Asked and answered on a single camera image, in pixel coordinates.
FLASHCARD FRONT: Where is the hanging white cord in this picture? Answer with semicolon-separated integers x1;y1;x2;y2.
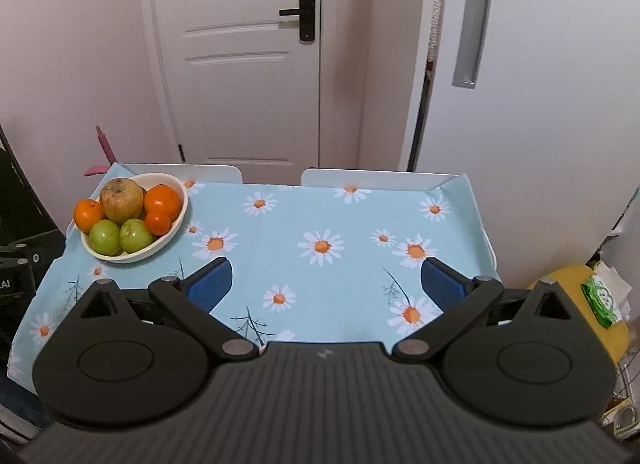
428;0;447;64

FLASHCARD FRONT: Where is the white tissue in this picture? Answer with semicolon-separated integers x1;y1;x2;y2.
594;260;633;295

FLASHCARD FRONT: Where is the white sliding door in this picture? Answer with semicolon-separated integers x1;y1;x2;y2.
400;0;640;289

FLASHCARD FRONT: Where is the large orange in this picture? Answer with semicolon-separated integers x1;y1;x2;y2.
144;185;182;222

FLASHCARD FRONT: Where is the cream ceramic bowl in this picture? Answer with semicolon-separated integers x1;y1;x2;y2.
80;173;189;263

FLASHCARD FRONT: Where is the small orange mandarin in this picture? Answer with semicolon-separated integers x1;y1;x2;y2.
145;211;172;237

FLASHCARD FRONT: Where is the yellow stool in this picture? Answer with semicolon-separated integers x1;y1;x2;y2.
527;265;632;380

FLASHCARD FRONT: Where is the white panelled door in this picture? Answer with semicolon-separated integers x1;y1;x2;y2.
137;0;333;167

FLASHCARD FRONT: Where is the brown onion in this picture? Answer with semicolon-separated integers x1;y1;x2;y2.
100;177;147;225

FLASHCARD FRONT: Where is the black door lock handle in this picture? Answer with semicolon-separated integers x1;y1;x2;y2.
279;0;317;42

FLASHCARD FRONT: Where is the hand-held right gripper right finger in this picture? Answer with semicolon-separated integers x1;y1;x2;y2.
392;257;581;360

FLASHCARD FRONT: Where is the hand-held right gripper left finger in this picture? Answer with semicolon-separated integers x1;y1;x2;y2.
75;256;261;360

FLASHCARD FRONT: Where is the daisy print blue tablecloth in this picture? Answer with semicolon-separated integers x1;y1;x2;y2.
7;161;501;380

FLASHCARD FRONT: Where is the grey recessed door handle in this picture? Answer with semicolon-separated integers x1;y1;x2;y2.
452;0;493;89

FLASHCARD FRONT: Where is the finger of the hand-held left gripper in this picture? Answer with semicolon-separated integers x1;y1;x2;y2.
0;231;66;269

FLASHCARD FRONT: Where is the pink plastic stand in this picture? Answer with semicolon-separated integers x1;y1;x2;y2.
84;126;118;177

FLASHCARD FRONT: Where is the green wet wipe packet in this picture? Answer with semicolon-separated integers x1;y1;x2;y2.
581;275;624;329

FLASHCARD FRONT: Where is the green apple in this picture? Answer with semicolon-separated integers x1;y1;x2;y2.
119;219;155;253
89;220;122;257

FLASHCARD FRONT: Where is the white wire rack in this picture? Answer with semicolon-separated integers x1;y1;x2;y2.
602;356;640;442

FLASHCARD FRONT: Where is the white chair back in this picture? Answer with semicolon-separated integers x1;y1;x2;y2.
112;164;244;185
300;169;463;191

